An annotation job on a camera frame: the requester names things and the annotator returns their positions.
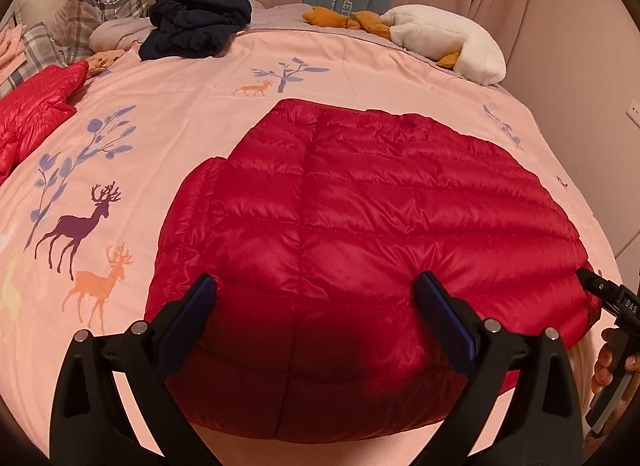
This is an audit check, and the red puffer jacket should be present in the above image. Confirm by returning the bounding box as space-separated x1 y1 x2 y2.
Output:
0 60 89 184
145 100 600 443

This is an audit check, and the pink clothes pile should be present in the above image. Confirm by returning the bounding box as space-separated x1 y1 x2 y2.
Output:
0 25 26 83

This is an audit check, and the person's right hand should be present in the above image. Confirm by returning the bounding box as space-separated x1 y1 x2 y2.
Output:
591 327 639 401

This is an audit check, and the pink deer print duvet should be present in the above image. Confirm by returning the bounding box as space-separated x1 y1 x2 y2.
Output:
1 29 620 465

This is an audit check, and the white goose plush toy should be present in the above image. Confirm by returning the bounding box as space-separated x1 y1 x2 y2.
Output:
302 4 506 85

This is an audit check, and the folded red puffer jacket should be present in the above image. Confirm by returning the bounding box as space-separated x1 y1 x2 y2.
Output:
0 60 89 184

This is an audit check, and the plaid pillow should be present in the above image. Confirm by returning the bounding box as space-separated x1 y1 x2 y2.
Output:
1 0 149 95

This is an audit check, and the grey folded blanket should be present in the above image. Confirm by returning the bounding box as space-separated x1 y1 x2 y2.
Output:
89 18 154 53

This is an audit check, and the dark navy garment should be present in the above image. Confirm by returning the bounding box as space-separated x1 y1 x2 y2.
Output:
138 0 252 60

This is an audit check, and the white wall socket strip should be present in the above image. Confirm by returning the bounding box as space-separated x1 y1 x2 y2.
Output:
626 100 640 128

